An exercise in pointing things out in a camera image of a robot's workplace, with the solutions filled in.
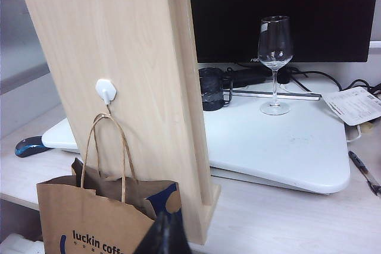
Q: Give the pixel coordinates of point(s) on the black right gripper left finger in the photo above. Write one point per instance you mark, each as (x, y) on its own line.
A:
(157, 239)

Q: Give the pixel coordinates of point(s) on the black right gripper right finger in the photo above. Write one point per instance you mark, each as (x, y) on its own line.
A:
(177, 239)

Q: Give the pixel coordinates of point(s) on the brown luckin coffee paper bag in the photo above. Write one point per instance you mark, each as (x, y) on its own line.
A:
(89, 212)

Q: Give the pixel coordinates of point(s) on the white desk riser platform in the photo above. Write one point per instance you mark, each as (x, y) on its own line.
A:
(268, 153)

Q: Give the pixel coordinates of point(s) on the black mug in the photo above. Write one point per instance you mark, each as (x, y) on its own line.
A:
(211, 87)

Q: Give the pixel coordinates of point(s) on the black blue computer mouse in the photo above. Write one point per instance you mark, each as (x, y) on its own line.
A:
(29, 147)

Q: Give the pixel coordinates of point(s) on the black power strip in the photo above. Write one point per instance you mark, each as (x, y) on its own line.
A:
(244, 77)

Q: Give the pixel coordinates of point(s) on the black pen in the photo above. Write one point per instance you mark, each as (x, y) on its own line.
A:
(361, 167)

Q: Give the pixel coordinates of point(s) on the light wooden upright board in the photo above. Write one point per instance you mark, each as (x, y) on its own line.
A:
(119, 43)

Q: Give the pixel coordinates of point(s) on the clear wine glass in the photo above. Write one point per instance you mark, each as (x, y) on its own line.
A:
(274, 57)

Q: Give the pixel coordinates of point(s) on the printed paper sheet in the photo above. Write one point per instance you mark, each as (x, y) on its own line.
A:
(351, 105)

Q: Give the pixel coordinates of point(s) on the black computer monitor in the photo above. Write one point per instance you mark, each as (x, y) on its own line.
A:
(297, 4)

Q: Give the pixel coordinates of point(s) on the white adhesive wall hook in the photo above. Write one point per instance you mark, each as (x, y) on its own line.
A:
(105, 89)

